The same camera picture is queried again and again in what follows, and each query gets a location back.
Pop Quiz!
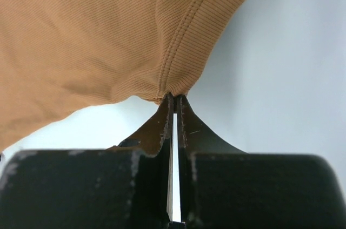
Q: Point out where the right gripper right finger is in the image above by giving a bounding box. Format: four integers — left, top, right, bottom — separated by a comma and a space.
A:
174, 96, 337, 228

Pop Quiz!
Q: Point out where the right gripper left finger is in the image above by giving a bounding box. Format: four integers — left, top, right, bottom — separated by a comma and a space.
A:
1, 95, 174, 228

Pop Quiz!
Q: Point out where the tan tank top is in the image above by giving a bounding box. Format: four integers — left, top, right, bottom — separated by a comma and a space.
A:
1, 0, 245, 150

